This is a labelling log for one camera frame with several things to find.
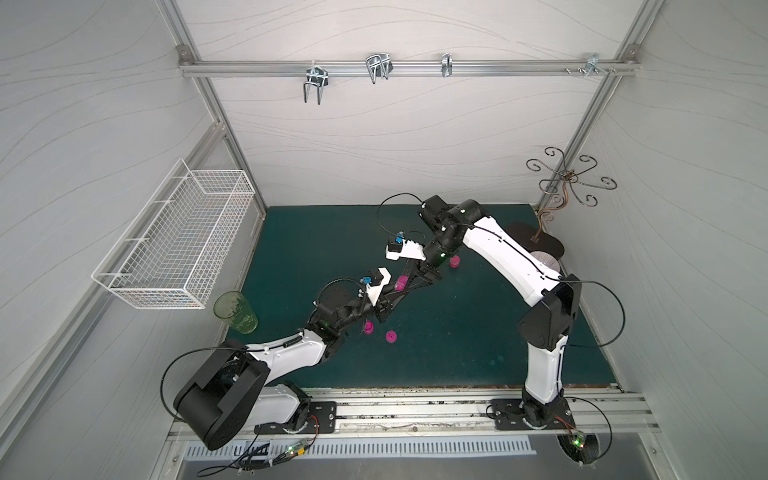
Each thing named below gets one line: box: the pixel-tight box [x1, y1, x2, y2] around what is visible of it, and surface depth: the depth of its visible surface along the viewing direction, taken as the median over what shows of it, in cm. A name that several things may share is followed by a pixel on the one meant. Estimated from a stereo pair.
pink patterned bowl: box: [529, 250, 561, 273], surface depth 103 cm
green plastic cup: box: [213, 291, 258, 335], surface depth 88 cm
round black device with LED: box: [555, 432, 601, 469], surface depth 73 cm
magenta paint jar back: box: [394, 275, 409, 291], surface depth 75 cm
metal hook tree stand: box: [526, 147, 617, 242], surface depth 88 cm
